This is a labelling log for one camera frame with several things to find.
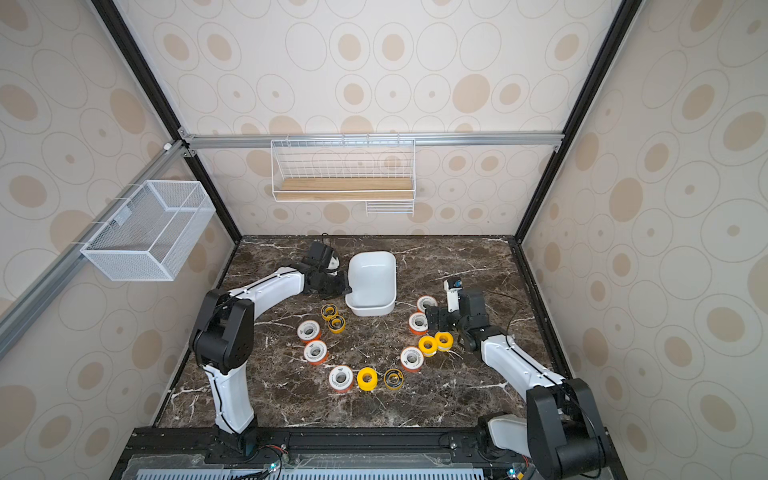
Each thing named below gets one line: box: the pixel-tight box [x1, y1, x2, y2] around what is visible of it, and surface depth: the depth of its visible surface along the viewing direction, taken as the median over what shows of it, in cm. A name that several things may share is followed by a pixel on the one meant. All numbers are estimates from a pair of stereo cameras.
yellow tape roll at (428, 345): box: [418, 335, 438, 358], surface depth 91 cm
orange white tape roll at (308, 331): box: [296, 320, 322, 343], surface depth 94 cm
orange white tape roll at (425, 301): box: [416, 295, 438, 313], surface depth 101 cm
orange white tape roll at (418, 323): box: [408, 312, 429, 336], surface depth 96 cm
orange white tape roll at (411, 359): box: [400, 346, 424, 373], surface depth 89 cm
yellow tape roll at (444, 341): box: [435, 331, 454, 352], surface depth 91 cm
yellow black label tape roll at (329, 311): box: [320, 303, 338, 321], surface depth 99 cm
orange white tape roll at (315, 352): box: [303, 340, 328, 366], surface depth 90 cm
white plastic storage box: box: [345, 251, 397, 317], surface depth 106 cm
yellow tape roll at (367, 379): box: [356, 367, 379, 392], surface depth 85 cm
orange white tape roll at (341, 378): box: [328, 365, 353, 394], surface depth 85 cm
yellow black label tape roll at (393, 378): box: [384, 368, 405, 390], surface depth 85 cm
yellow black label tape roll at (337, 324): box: [328, 316, 346, 334], surface depth 96 cm
